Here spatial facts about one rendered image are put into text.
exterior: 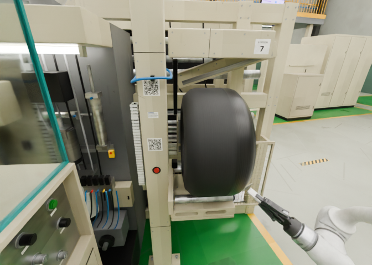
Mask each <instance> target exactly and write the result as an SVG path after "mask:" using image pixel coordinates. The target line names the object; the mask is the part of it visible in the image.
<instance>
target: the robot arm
mask: <svg viewBox="0 0 372 265"><path fill-rule="evenodd" d="M247 193H248V194H249V195H250V196H251V197H252V198H253V199H255V200H256V201H257V202H258V203H259V204H258V206H259V207H260V208H261V209H262V210H263V211H264V212H265V213H266V214H267V215H268V216H269V217H270V218H271V220H272V221H273V222H275V221H277V222H278V223H279V224H281V225H282V226H283V230H284V232H286V233H287V234H288V235H289V236H291V239H292V241H294V242H295V243H296V244H297V245H299V246H300V248H301V249H303V250H304V251H305V252H306V253H307V254H308V255H309V257H310V258H311V259H312V260H313V261H314V262H315V263H316V264H317V265H355V264H354V262H353V261H352V260H351V258H350V257H349V256H348V255H347V252H346V250H345V242H346V241H348V240H349V238H350V237H351V236H352V234H353V233H354V232H355V231H356V227H355V225H356V224H357V223H359V222H364V223H368V224H371V225H372V207H364V206H352V207H348V208H345V209H342V210H341V209H339V208H337V207H335V206H325V207H323V208H322V209H321V210H320V211H319V213H318V215H317V218H316V221H315V226H314V231H313V230H312V229H311V228H310V227H309V226H307V225H306V224H305V223H301V222H300V221H298V220H297V219H296V218H295V217H290V216H289V215H288V214H289V213H290V212H289V211H287V210H285V209H283V208H282V207H280V206H279V205H277V204H276V203H274V202H273V201H271V200H270V199H268V198H266V197H265V196H264V198H263V197H262V196H261V195H259V194H258V193H257V192H256V191H255V190H253V189H252V188H250V189H249V190H248V191H247Z"/></svg>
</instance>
